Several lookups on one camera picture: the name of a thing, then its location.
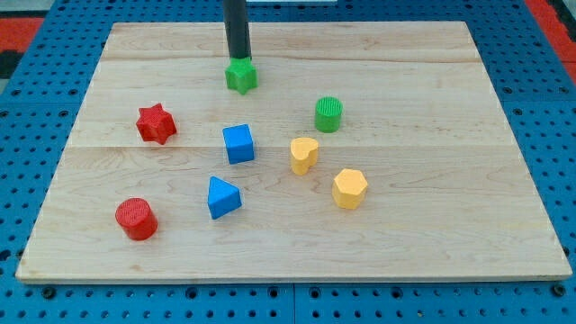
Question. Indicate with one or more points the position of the green star block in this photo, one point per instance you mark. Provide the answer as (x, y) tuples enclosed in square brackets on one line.
[(241, 75)]

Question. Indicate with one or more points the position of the red star block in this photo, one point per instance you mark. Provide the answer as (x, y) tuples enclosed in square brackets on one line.
[(155, 124)]

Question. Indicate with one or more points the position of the yellow heart block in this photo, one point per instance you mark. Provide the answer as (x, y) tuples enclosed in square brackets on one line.
[(304, 154)]

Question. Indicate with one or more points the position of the blue cube block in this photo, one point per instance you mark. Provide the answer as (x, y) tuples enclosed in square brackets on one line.
[(239, 143)]

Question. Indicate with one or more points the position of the yellow hexagon block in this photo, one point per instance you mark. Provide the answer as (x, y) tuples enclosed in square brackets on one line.
[(349, 188)]

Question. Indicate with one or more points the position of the green cylinder block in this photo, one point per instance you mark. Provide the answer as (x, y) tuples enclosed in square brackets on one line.
[(328, 112)]

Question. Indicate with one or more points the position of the blue triangle block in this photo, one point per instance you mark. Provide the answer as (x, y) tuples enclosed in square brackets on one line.
[(223, 197)]

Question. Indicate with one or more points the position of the wooden board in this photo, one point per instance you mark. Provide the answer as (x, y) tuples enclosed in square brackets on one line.
[(449, 196)]

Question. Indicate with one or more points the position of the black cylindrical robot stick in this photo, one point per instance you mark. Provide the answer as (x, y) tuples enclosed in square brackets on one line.
[(235, 16)]

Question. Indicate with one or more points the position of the red cylinder block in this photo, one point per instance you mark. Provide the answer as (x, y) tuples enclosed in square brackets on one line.
[(136, 218)]

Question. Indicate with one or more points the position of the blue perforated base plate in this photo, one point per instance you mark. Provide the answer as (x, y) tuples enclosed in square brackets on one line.
[(42, 98)]

